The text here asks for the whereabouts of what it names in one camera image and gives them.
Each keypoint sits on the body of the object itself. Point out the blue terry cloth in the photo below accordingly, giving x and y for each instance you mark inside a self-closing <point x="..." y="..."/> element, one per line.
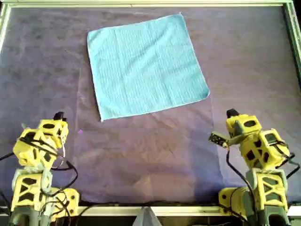
<point x="145" y="70"/>

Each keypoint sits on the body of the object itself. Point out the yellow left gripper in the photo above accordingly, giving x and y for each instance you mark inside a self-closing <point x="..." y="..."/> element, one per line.
<point x="53" y="131"/>

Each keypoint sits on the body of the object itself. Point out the purple nonwoven table cover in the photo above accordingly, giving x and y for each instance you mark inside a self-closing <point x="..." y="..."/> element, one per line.
<point x="235" y="47"/>

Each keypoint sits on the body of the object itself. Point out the yellow right robot arm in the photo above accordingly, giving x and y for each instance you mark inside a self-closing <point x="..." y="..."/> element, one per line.
<point x="270" y="195"/>

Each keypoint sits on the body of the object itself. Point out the green camera circuit board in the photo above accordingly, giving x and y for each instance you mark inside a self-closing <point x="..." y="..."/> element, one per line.
<point x="218" y="139"/>

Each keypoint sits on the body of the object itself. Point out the aluminium table frame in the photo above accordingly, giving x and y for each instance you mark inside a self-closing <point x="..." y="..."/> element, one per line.
<point x="188" y="211"/>

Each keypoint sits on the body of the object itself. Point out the yellow left robot arm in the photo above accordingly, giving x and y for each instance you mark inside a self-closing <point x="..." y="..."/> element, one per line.
<point x="28" y="190"/>

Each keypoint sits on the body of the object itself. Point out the round pink sticker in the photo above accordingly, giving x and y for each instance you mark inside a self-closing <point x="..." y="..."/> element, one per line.
<point x="80" y="131"/>

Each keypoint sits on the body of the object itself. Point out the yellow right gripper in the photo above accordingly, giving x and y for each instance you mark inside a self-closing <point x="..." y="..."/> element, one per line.
<point x="249" y="130"/>

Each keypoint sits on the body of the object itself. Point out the grey pointed stand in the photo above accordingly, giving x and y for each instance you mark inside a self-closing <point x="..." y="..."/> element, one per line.
<point x="147" y="219"/>

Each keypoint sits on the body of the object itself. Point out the grey camera bracket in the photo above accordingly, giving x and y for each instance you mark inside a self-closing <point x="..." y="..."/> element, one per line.
<point x="238" y="134"/>

